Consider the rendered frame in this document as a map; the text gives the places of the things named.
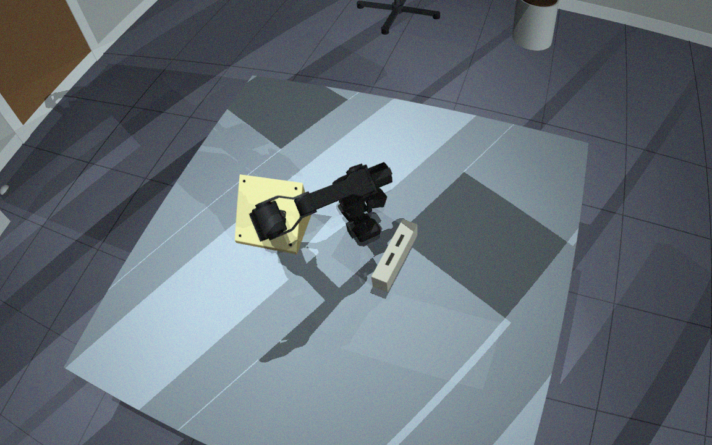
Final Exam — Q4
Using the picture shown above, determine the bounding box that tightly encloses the black two-prong plug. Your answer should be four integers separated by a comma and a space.
346, 220, 356, 239

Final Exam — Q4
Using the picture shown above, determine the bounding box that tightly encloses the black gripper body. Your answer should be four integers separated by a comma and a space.
339, 197, 381, 242

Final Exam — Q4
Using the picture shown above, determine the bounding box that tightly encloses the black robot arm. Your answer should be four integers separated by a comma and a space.
249, 162, 392, 242

